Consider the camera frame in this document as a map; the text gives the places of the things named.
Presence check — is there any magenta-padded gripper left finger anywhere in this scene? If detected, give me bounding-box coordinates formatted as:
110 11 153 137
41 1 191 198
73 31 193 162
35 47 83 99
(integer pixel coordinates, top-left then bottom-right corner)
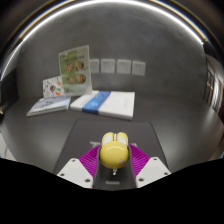
56 144 103 190

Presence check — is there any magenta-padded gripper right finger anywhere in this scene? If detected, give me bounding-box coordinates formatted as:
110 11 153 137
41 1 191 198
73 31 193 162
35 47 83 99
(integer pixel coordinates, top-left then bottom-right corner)
127 143 172 189

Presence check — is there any yellow rabbit-shaped computer mouse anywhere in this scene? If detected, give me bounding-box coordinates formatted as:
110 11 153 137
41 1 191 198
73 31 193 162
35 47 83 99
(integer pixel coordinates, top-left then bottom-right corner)
99 131 131 176

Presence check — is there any grey striped book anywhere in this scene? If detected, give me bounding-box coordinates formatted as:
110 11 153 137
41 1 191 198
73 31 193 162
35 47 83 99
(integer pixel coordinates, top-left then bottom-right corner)
26 95 72 118

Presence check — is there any white book with blue band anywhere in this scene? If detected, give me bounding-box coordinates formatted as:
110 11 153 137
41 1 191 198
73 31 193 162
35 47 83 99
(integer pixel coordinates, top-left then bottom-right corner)
69 89 136 121

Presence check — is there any white card with colourful stickers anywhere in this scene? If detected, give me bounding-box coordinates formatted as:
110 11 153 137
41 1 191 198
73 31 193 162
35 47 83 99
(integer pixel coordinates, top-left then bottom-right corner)
42 75 66 99

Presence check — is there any black flat panel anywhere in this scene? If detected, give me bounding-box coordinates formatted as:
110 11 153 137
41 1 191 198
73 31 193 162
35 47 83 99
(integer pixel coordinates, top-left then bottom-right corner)
0 75 20 116

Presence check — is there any green menu sign stand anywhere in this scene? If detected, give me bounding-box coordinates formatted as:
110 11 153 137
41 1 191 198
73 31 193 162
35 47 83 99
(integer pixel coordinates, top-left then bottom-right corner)
58 44 93 97

